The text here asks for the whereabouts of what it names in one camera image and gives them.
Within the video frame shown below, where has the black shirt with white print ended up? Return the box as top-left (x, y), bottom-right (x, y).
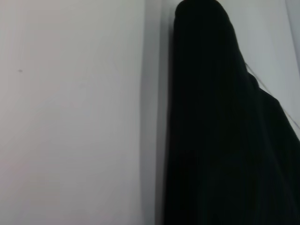
top-left (161, 0), bottom-right (300, 225)

